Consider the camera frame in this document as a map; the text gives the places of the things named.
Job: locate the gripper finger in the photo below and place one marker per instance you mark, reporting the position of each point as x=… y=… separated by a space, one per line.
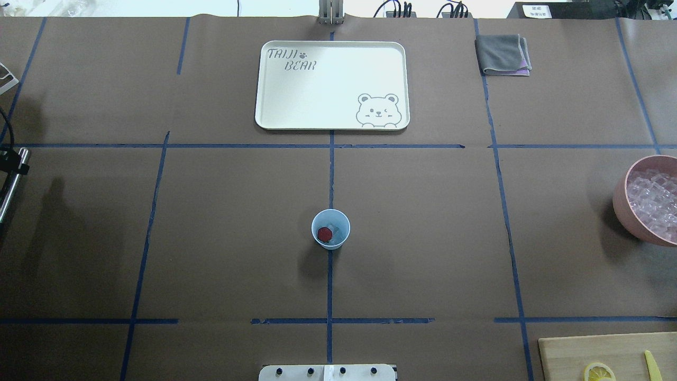
x=11 y=163

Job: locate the steel muddler black tip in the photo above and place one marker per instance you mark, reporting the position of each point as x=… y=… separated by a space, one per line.
x=11 y=184

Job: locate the red strawberry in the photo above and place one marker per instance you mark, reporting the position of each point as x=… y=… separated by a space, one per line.
x=324 y=234

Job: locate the clear ice cube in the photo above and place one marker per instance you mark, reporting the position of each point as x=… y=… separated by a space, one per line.
x=338 y=235

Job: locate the pink bowl of ice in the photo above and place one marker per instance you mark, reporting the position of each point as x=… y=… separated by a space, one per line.
x=644 y=200

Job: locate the cream bear serving tray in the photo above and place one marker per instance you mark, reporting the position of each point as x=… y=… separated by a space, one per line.
x=332 y=85

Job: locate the grey folded cloth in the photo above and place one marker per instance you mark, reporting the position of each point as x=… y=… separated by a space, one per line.
x=503 y=55

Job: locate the wooden cutting board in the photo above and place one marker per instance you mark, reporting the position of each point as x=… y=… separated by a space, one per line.
x=565 y=358

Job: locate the lemon slice stack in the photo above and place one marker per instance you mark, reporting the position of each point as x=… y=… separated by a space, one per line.
x=597 y=371

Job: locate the yellow plastic knife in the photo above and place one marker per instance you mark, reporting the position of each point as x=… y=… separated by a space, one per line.
x=654 y=372

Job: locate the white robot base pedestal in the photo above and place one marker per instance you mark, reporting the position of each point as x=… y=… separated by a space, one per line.
x=329 y=372

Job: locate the aluminium frame post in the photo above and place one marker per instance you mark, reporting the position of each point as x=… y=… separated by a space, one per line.
x=331 y=12

